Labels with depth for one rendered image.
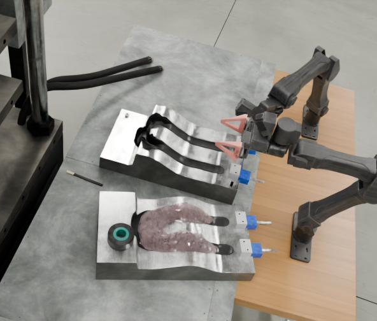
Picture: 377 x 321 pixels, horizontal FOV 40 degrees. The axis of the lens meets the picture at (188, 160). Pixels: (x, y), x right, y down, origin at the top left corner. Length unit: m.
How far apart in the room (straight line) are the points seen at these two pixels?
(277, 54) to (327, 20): 0.73
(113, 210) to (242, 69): 1.06
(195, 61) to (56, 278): 1.21
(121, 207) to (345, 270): 0.80
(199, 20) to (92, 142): 2.28
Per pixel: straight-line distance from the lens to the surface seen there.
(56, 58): 3.60
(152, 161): 1.81
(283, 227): 1.91
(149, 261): 1.64
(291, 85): 1.80
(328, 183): 2.11
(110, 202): 1.70
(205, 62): 2.43
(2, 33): 1.67
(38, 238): 1.76
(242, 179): 1.86
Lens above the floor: 2.30
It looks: 49 degrees down
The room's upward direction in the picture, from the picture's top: 15 degrees clockwise
